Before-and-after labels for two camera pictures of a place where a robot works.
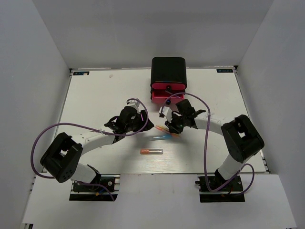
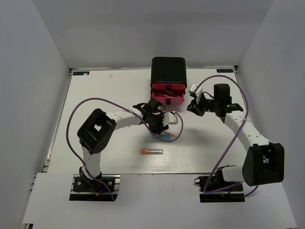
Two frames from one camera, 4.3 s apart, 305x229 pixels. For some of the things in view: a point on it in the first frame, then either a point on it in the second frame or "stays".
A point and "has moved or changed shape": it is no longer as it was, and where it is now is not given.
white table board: x=109 y=113 stays
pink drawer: x=168 y=86 stays
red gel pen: x=161 y=129 has moved or changed shape
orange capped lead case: x=151 y=151 stays
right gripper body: x=177 y=123 → x=202 y=104
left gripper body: x=137 y=121 → x=156 y=124
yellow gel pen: x=174 y=133 → x=165 y=95
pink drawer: x=161 y=97 stays
